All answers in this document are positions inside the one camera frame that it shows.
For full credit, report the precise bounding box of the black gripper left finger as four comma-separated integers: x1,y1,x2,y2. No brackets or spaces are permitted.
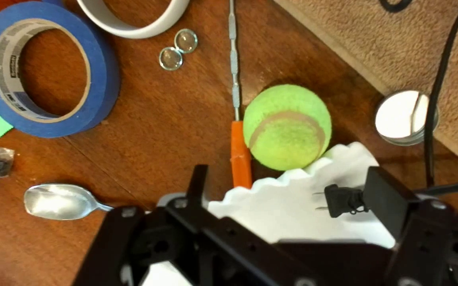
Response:
164,164,322,286

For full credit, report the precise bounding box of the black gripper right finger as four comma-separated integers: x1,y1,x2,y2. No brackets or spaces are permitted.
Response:
363,166,458,286

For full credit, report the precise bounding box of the yellow-green tennis ball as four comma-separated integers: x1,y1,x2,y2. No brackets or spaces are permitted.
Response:
242,83,334,174

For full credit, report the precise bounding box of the small white round lid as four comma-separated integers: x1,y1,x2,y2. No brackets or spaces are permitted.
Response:
374,90,441,150

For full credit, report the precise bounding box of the metal spoon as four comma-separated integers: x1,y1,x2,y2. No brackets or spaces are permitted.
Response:
23,182,116,223

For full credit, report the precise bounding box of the blue masking tape roll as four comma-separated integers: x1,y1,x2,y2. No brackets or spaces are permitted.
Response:
0,0,123,142

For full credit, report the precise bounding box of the black power plug cable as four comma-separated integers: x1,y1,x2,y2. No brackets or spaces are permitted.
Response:
323,179,458,222

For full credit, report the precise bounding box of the metal spatula orange handle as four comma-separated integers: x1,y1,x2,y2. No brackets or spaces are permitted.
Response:
226,0,255,191

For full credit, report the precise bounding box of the thin black keyboard cable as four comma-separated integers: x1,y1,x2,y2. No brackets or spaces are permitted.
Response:
422,0,458,191

